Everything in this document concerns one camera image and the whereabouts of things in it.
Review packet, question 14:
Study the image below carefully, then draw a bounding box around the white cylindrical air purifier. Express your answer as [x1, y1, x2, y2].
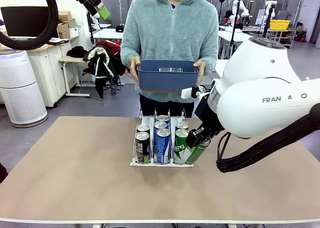
[0, 49, 48, 128]

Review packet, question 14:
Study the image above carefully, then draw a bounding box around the person right forearm teal sleeve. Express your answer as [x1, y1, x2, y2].
[120, 30, 141, 65]

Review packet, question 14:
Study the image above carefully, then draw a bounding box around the wooden shelf unit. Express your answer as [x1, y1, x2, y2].
[268, 28, 298, 49]

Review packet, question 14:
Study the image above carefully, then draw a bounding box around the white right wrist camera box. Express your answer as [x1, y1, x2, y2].
[181, 85, 203, 99]

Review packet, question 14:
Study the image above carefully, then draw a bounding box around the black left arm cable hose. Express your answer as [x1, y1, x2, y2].
[0, 0, 60, 50]

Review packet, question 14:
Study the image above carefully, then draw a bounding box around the small white rolling table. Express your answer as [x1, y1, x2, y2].
[58, 57, 91, 98]

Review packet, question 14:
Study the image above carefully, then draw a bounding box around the person right hand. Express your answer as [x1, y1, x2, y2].
[128, 55, 142, 85]

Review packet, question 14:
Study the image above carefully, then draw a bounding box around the yellow plastic crate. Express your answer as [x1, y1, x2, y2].
[270, 19, 292, 30]

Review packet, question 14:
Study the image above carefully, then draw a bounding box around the person in black cap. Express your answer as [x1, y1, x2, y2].
[223, 10, 236, 26]

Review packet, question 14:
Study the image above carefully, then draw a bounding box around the white background table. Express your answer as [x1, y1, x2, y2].
[92, 27, 124, 43]
[217, 30, 262, 60]

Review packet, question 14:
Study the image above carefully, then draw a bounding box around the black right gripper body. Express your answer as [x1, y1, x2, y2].
[193, 95, 226, 139]

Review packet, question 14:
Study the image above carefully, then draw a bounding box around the blue plastic bin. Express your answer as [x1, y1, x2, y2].
[136, 60, 201, 93]

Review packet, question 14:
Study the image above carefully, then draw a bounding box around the person in teal fleece jacket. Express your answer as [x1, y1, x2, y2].
[119, 0, 219, 118]

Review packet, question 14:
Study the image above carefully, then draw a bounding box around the red jacket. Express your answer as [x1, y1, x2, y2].
[96, 40, 126, 75]

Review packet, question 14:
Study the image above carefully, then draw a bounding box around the black computer monitor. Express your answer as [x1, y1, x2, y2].
[0, 6, 60, 38]

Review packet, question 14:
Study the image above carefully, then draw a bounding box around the dark white-striped jacket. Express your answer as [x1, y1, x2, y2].
[82, 46, 126, 100]

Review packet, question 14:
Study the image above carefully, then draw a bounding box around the white wire can dispenser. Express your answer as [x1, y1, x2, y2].
[129, 107, 195, 168]

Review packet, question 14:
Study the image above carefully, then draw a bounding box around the small cardboard box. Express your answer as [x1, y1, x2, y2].
[56, 22, 71, 39]

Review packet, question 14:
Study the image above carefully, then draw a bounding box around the thin black light stand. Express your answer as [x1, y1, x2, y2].
[228, 0, 242, 58]

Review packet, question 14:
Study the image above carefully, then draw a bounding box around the large white side table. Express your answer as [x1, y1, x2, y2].
[214, 59, 235, 79]

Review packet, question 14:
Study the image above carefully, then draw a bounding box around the person left forearm teal sleeve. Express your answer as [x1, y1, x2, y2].
[197, 30, 219, 75]

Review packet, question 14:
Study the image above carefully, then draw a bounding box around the large cardboard box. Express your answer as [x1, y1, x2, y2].
[57, 10, 72, 21]

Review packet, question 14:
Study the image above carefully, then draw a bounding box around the person left hand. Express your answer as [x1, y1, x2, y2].
[193, 60, 208, 85]

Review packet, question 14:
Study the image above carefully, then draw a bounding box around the black hat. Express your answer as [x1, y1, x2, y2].
[66, 45, 88, 58]

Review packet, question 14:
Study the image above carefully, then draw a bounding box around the thick black tripod stand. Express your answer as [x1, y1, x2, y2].
[261, 3, 275, 40]

